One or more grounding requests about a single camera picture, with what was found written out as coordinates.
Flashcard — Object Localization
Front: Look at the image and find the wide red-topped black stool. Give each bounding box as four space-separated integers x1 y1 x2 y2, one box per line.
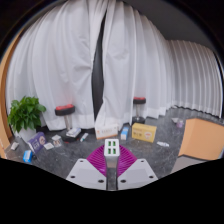
54 103 81 143

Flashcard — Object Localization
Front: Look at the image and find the white tube green cap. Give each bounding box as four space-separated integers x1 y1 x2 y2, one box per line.
79 132 90 143

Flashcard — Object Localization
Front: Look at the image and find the small red-topped black stool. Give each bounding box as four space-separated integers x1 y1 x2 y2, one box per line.
131 96 147 125

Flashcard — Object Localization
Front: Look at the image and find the white multi-port charger block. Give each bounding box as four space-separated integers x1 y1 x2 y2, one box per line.
103 138 121 170

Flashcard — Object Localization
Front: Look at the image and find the small clear plastic box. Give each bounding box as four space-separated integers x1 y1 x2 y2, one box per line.
51 134 64 148

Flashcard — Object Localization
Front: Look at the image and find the white curtain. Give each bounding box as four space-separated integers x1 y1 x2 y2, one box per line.
5 0 224 132

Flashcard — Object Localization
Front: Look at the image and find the green potted plant white pot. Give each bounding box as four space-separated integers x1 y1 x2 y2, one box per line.
6 95 47 142

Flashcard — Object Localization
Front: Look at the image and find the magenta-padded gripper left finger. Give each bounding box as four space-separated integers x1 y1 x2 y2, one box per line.
65 144 108 191

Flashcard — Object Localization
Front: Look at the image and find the small white sachet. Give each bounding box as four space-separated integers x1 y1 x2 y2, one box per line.
42 142 55 151

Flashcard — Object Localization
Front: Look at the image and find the purple printed box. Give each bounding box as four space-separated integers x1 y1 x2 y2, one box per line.
27 131 48 155

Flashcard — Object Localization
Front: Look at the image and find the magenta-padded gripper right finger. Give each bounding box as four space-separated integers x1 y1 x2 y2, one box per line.
116 144 160 191

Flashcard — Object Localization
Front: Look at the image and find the white and orange carton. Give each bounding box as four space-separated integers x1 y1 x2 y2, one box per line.
94 123 120 140

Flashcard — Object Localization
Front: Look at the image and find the yellow printed box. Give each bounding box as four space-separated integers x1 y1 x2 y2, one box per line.
131 122 158 144

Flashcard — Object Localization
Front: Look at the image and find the small blue and white box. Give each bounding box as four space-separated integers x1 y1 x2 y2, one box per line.
120 125 131 141

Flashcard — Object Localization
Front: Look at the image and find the white stack of packets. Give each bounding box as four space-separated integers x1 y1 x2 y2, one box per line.
65 127 82 139

